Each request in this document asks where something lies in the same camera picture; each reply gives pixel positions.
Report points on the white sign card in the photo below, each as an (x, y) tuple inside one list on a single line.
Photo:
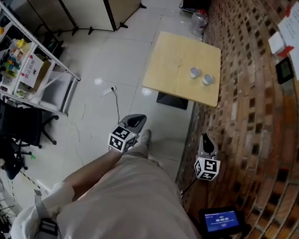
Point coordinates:
[(31, 71)]

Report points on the black trolley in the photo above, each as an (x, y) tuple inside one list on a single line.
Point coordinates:
[(48, 41)]

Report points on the assorted colourful shelf items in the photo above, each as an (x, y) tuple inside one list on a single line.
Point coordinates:
[(8, 63)]

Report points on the black table base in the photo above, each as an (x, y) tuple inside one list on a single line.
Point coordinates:
[(172, 101)]

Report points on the blue screen tablet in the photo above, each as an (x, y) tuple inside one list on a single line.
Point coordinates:
[(221, 221)]

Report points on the small cup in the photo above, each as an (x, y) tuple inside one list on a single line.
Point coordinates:
[(194, 73), (207, 80)]

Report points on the person's left forearm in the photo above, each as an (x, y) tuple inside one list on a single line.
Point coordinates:
[(94, 173)]

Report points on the yellow bottle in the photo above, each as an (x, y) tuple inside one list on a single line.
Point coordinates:
[(22, 43)]

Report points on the white metal shelf rack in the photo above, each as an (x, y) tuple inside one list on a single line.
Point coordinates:
[(73, 74)]

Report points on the small white wall panel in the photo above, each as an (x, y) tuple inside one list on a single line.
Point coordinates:
[(276, 42)]

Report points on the black wall display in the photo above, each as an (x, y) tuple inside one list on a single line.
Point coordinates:
[(284, 71)]

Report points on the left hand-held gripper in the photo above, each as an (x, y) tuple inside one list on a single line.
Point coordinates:
[(122, 141)]

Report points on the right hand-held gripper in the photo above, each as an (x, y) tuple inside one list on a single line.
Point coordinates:
[(208, 169)]

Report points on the white power strip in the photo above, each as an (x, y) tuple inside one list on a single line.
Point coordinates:
[(109, 90)]

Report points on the person's beige trousers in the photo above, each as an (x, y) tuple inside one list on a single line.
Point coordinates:
[(138, 150)]

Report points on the red tape piece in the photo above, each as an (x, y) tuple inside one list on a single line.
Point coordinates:
[(285, 51), (288, 10)]

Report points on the beige partition panel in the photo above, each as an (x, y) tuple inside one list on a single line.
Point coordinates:
[(89, 9), (47, 9), (124, 1)]

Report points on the black office chair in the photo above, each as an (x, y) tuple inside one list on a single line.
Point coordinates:
[(30, 123)]

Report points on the clear water jug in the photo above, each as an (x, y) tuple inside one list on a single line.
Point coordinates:
[(198, 24)]

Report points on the person's white shirt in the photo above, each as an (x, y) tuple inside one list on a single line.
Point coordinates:
[(119, 203)]

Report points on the cardboard box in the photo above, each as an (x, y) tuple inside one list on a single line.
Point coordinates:
[(46, 71)]

